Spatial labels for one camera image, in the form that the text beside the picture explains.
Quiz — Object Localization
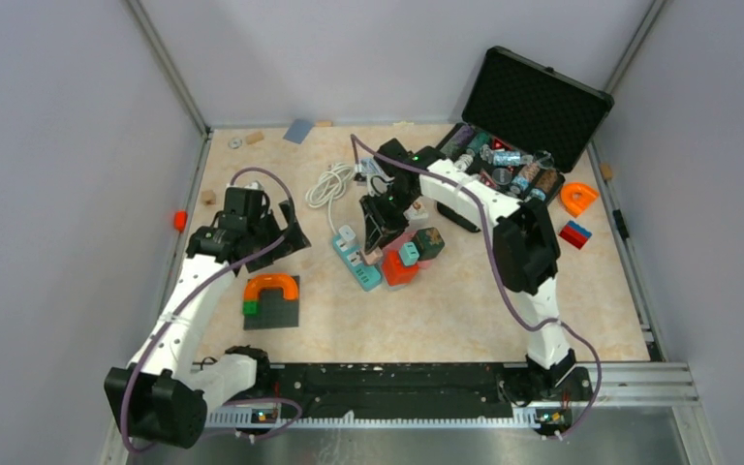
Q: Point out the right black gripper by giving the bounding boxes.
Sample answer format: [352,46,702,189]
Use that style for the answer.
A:
[360,185,419,255]

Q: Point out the pink triangular power strip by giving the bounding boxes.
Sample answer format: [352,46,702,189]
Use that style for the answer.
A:
[382,230,433,269]

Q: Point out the pink brown charger plug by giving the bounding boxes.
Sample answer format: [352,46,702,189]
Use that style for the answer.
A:
[361,248,384,265]

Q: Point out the teal small plug adapter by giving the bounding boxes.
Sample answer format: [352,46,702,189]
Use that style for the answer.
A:
[398,241,419,267]

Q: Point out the dark green cube adapter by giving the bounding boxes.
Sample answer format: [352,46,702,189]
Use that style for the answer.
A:
[411,227,446,262]

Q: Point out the red cube socket adapter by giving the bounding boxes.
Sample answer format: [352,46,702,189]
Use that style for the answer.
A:
[381,251,419,287]

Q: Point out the teal power strip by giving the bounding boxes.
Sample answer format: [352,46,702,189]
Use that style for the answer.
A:
[332,234,383,292]

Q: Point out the white cube socket adapter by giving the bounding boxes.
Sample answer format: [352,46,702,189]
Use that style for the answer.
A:
[404,201,429,224]

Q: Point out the small white charger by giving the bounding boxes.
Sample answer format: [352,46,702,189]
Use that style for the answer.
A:
[337,225,357,250]

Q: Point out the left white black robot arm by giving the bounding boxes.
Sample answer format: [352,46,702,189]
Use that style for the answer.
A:
[104,186,310,451]

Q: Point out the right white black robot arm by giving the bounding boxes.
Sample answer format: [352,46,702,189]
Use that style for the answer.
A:
[351,136,576,399]

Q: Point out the orange arch block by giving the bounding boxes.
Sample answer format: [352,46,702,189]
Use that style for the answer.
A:
[242,273,299,302]

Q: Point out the dark grey building baseplate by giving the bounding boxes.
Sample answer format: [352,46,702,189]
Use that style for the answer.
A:
[243,275,300,331]

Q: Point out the green small brick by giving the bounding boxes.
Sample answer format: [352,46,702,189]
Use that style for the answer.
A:
[241,300,260,316]

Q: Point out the wooden block left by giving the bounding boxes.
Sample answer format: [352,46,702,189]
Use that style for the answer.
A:
[200,190,217,205]

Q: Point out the wooden block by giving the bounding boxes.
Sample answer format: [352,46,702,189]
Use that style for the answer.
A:
[200,190,217,205]
[600,163,613,182]
[244,131,264,145]

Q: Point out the red orange clip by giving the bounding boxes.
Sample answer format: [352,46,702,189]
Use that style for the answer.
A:
[172,210,188,233]

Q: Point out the wooden block top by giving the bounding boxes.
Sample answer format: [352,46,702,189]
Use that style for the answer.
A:
[244,131,264,145]

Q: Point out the grey blue card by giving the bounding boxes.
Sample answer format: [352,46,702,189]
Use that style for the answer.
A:
[283,119,315,144]

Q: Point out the black open case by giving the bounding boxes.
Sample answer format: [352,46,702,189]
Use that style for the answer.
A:
[437,46,614,203]

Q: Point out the red blue brick stack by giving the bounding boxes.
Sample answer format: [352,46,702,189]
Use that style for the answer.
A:
[559,220,593,250]

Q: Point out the orange arch toy right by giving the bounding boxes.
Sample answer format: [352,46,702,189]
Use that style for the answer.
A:
[559,182,600,218]

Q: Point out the wooden block right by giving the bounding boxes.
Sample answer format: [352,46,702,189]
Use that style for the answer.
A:
[600,163,613,182]

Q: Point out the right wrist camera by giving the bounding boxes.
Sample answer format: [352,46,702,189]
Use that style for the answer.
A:
[354,158,393,196]

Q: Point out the white coiled cable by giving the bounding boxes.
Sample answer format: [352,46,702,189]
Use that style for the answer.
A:
[304,161,357,235]

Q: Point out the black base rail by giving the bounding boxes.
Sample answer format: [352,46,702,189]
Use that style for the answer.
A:
[235,362,592,419]

